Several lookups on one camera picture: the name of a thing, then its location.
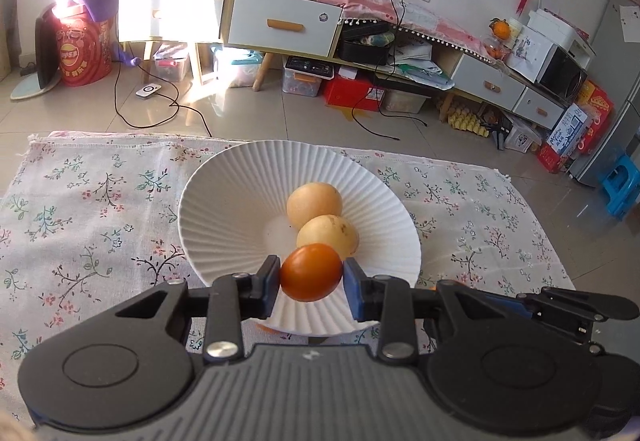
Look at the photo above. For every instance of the large white drawer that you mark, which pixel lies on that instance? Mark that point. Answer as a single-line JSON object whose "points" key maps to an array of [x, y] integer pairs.
{"points": [[280, 6]]}

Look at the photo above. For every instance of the yellow round fruit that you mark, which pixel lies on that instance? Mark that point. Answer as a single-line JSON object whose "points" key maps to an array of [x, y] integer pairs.
{"points": [[330, 233], [315, 206]]}

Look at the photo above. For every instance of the clear box teal lid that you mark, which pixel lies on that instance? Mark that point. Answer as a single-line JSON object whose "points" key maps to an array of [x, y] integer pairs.
{"points": [[240, 66]]}

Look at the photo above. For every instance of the stack of papers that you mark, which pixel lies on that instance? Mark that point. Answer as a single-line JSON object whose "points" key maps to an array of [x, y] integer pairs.
{"points": [[420, 63]]}

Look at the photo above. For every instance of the black case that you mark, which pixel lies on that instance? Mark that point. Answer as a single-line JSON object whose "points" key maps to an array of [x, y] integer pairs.
{"points": [[365, 48]]}

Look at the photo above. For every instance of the microwave oven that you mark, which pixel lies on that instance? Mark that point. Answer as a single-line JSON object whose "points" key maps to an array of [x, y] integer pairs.
{"points": [[562, 71]]}

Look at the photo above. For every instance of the grey refrigerator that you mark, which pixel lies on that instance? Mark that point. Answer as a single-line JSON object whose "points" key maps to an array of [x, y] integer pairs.
{"points": [[615, 71]]}

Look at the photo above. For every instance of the clear box black lid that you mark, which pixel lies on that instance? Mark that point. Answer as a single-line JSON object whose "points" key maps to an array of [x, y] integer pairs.
{"points": [[302, 78]]}

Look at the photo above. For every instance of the clear plastic box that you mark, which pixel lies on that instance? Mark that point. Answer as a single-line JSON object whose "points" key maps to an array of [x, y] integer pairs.
{"points": [[405, 101]]}

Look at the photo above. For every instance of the floral tablecloth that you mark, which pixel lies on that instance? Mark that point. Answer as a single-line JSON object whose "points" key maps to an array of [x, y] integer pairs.
{"points": [[100, 201]]}

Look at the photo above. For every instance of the small white drawer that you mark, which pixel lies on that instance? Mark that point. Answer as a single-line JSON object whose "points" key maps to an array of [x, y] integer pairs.
{"points": [[540, 108], [487, 81]]}

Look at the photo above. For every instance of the pink cloth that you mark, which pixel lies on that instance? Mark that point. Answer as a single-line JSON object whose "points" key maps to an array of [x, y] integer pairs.
{"points": [[380, 3]]}

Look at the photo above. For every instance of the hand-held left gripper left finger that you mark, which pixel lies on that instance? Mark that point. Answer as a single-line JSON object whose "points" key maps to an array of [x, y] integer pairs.
{"points": [[270, 286]]}

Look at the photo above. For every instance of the orange tomato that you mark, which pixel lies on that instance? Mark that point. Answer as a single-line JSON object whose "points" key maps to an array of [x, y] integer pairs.
{"points": [[310, 273]]}

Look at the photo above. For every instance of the red flat box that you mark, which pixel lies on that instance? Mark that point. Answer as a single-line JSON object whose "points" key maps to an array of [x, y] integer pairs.
{"points": [[352, 93]]}

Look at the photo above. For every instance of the black tool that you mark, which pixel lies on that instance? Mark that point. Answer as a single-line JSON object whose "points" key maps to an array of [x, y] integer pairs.
{"points": [[497, 133]]}

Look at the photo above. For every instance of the paper note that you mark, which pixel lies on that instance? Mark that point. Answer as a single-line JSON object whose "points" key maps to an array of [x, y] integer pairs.
{"points": [[630, 23]]}

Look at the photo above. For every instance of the clear box pink contents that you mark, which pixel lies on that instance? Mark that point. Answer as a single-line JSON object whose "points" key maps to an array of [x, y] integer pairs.
{"points": [[172, 63]]}

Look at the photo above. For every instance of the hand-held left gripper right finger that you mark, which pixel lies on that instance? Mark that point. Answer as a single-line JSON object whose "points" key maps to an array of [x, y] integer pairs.
{"points": [[352, 291]]}

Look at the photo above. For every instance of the orange with leaves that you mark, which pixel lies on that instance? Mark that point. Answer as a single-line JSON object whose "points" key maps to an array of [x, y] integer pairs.
{"points": [[500, 28]]}

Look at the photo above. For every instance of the bag of oranges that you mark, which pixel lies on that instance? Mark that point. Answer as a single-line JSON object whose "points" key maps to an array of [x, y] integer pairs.
{"points": [[495, 51]]}

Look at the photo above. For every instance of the row of yellow pieces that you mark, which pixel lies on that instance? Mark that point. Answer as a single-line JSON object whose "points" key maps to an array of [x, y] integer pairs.
{"points": [[467, 121]]}

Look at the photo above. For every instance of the white ribbed bowl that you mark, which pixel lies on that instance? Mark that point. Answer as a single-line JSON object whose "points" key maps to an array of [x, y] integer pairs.
{"points": [[240, 201]]}

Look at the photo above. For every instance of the white printed box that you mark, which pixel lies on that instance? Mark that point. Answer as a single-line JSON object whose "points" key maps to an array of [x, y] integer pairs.
{"points": [[522, 138]]}

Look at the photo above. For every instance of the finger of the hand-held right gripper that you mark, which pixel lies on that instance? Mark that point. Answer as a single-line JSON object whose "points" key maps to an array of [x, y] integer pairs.
{"points": [[515, 307], [570, 303]]}

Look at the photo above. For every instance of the wooden TV cabinet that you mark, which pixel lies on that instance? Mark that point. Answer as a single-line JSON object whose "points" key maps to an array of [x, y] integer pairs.
{"points": [[447, 57]]}

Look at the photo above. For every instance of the blue and white carton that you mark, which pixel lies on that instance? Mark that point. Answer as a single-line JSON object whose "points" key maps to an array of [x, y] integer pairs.
{"points": [[567, 131]]}

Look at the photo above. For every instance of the drawing sheet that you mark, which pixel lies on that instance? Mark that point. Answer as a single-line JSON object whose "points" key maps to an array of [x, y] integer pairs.
{"points": [[525, 48]]}

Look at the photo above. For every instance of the red printed drum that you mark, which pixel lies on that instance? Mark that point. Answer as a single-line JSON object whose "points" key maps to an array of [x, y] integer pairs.
{"points": [[82, 53]]}

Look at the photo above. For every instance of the white foam box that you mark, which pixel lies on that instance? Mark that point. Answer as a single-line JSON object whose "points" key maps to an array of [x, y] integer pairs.
{"points": [[560, 28]]}

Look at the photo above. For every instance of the red carton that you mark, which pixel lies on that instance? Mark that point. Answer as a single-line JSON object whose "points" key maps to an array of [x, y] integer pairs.
{"points": [[597, 111]]}

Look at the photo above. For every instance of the blue plastic stool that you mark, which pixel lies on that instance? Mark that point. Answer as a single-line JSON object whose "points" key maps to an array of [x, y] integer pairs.
{"points": [[620, 186]]}

